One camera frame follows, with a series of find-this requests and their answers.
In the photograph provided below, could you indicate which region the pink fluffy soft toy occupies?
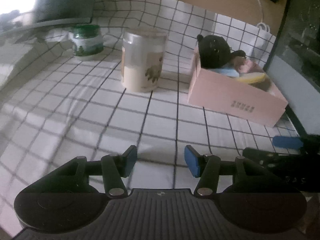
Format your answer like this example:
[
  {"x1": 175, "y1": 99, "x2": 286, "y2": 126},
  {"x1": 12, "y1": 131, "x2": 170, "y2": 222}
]
[{"x1": 233, "y1": 56, "x2": 264, "y2": 74}]

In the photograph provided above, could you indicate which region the yellow soft sponge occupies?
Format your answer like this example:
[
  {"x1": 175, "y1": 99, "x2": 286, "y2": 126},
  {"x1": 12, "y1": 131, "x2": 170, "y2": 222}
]
[{"x1": 235, "y1": 72, "x2": 266, "y2": 85}]

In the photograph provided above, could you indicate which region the blue soft sponge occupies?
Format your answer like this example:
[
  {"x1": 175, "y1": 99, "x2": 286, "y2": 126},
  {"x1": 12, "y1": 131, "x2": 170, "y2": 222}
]
[{"x1": 212, "y1": 63, "x2": 240, "y2": 78}]

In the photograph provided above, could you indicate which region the pink cardboard box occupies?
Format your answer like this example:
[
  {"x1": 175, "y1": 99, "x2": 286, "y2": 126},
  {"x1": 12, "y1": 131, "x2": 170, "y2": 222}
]
[{"x1": 188, "y1": 48, "x2": 288, "y2": 127}]

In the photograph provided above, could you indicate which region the glass fish tank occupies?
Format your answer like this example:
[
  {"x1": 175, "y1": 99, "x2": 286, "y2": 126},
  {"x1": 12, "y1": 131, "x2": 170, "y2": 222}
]
[{"x1": 265, "y1": 0, "x2": 319, "y2": 134}]

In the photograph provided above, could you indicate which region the white grid tablecloth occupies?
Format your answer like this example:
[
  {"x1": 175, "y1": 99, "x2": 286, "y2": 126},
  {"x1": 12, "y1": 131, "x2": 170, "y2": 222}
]
[{"x1": 1, "y1": 0, "x2": 296, "y2": 236}]

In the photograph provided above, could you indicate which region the black plush toy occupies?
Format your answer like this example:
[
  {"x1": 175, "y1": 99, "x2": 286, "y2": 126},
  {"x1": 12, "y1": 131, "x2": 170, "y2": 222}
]
[{"x1": 197, "y1": 34, "x2": 246, "y2": 69}]

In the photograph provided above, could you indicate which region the green lidded jar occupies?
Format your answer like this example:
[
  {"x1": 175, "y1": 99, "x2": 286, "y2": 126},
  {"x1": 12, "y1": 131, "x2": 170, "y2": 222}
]
[{"x1": 71, "y1": 24, "x2": 104, "y2": 57}]

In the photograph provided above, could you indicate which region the white cylindrical canister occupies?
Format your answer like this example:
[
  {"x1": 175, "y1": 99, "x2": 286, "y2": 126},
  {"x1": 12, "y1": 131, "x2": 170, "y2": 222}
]
[{"x1": 120, "y1": 27, "x2": 167, "y2": 93}]

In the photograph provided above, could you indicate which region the grey curtain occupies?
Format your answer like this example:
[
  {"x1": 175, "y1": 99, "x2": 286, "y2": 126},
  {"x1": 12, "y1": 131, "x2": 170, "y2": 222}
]
[{"x1": 33, "y1": 0, "x2": 95, "y2": 24}]

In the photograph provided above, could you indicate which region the white charging cable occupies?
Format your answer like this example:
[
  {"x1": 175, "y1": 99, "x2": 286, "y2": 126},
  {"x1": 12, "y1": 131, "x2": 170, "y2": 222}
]
[{"x1": 246, "y1": 0, "x2": 272, "y2": 33}]

